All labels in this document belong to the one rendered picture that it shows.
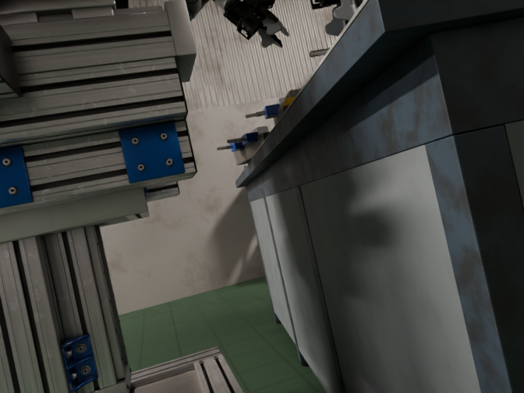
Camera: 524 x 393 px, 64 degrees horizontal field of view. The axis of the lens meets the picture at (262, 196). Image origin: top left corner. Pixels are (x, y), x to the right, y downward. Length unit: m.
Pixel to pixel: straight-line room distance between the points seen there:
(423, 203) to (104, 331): 0.67
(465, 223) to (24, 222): 0.67
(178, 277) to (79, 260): 2.89
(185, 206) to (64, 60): 3.12
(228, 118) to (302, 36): 1.13
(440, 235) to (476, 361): 0.12
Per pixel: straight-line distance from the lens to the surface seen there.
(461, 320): 0.47
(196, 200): 3.77
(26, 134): 0.69
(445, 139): 0.41
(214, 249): 3.79
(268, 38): 1.51
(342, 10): 0.94
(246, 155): 1.40
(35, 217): 0.81
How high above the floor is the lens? 0.65
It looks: 1 degrees up
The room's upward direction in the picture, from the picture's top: 12 degrees counter-clockwise
